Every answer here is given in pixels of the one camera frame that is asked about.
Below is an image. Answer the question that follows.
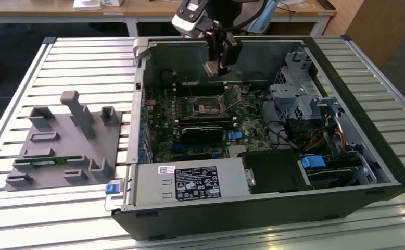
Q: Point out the white box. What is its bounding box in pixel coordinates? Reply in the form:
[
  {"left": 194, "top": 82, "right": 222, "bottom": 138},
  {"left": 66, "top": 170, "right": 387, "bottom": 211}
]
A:
[{"left": 73, "top": 0, "right": 102, "bottom": 11}]

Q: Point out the wooden desk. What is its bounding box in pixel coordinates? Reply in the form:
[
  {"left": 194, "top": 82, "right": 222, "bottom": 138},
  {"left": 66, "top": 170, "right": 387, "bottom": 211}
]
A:
[{"left": 0, "top": 0, "right": 337, "bottom": 37}]

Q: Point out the coloured wire bundle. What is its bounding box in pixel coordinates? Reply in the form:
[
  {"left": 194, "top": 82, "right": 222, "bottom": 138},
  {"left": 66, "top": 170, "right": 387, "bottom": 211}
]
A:
[{"left": 305, "top": 129, "right": 347, "bottom": 152}]

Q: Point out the black internal cable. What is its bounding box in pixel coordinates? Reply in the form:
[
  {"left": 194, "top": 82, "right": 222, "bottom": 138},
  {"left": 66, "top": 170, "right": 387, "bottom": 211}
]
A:
[{"left": 263, "top": 120, "right": 301, "bottom": 151}]

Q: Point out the pale blue teach pendant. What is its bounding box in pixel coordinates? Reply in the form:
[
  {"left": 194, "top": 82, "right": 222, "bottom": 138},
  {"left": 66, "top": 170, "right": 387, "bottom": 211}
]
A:
[{"left": 249, "top": 0, "right": 278, "bottom": 34}]

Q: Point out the blue disk carrier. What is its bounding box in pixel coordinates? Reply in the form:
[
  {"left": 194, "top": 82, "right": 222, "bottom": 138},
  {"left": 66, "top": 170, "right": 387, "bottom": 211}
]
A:
[{"left": 301, "top": 155, "right": 326, "bottom": 170}]

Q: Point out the wooden cabinet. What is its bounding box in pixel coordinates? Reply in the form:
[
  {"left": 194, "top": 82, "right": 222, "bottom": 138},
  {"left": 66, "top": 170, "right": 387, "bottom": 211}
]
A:
[{"left": 322, "top": 0, "right": 405, "bottom": 68}]

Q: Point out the silver case handle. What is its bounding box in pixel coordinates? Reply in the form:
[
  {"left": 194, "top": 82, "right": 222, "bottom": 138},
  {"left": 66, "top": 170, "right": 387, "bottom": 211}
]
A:
[{"left": 131, "top": 37, "right": 154, "bottom": 60}]

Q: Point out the black RAM slot bank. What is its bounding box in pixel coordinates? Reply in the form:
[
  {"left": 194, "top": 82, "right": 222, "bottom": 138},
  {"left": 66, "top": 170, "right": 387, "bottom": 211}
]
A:
[
  {"left": 175, "top": 82, "right": 223, "bottom": 96},
  {"left": 175, "top": 118, "right": 234, "bottom": 128}
]

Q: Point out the black graphics card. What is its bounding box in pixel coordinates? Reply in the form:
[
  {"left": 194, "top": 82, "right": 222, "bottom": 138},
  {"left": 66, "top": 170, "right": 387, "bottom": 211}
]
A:
[{"left": 179, "top": 124, "right": 225, "bottom": 143}]

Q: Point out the metal socket cover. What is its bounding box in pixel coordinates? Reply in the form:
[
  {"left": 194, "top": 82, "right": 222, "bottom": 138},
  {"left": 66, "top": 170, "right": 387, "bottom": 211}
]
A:
[{"left": 222, "top": 83, "right": 246, "bottom": 105}]

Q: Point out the grey parts rack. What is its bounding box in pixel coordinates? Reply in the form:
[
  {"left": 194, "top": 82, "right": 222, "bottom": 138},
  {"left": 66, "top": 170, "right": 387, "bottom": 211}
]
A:
[{"left": 5, "top": 90, "right": 125, "bottom": 192}]

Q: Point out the green motherboard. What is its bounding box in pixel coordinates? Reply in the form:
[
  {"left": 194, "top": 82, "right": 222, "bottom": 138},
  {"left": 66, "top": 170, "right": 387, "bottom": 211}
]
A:
[{"left": 141, "top": 83, "right": 275, "bottom": 162}]

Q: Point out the metal drive cage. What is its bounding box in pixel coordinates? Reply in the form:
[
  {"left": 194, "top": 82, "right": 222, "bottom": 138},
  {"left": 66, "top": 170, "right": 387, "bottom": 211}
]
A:
[{"left": 267, "top": 51, "right": 341, "bottom": 122}]

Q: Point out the black plastic shroud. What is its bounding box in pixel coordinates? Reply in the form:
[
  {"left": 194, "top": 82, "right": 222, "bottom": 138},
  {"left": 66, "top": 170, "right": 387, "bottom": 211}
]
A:
[{"left": 239, "top": 151, "right": 314, "bottom": 195}]

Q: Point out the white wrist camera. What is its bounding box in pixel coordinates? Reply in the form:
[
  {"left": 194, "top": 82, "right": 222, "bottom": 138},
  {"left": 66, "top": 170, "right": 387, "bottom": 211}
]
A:
[{"left": 171, "top": 0, "right": 210, "bottom": 38}]

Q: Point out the silver power supply unit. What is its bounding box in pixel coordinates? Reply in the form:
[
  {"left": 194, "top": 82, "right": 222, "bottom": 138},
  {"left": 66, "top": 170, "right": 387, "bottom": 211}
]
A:
[{"left": 131, "top": 157, "right": 251, "bottom": 206}]

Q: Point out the CPU socket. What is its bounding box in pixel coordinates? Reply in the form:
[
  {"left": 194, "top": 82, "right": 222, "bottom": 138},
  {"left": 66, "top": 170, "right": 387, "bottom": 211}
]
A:
[{"left": 190, "top": 95, "right": 229, "bottom": 118}]

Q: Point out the silver chipset heatsink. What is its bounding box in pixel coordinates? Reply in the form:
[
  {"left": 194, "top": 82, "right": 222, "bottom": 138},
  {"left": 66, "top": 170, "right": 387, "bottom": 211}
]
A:
[{"left": 227, "top": 144, "right": 247, "bottom": 157}]

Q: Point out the black PC case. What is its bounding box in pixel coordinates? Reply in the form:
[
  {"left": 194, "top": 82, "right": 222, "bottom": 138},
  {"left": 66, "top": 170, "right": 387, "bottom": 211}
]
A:
[{"left": 110, "top": 35, "right": 405, "bottom": 242}]

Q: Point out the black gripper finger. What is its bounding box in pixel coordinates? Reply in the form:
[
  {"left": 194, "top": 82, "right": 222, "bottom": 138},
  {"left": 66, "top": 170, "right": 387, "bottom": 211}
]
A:
[
  {"left": 205, "top": 32, "right": 225, "bottom": 64},
  {"left": 218, "top": 34, "right": 243, "bottom": 77}
]

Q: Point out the silver CPU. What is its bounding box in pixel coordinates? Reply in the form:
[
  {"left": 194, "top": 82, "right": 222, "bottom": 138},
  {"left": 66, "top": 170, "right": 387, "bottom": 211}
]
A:
[{"left": 203, "top": 61, "right": 221, "bottom": 77}]

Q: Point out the metal disk bay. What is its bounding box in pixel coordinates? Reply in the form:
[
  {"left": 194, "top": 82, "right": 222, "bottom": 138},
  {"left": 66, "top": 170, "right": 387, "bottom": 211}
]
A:
[{"left": 305, "top": 149, "right": 379, "bottom": 190}]

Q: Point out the green RAM stick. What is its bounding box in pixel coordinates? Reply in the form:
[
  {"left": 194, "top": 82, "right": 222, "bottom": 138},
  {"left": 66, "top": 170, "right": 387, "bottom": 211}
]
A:
[{"left": 29, "top": 156, "right": 85, "bottom": 166}]

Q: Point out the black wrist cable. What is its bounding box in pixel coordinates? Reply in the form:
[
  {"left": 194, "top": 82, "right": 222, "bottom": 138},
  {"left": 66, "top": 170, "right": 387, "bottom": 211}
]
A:
[{"left": 221, "top": 0, "right": 269, "bottom": 32}]

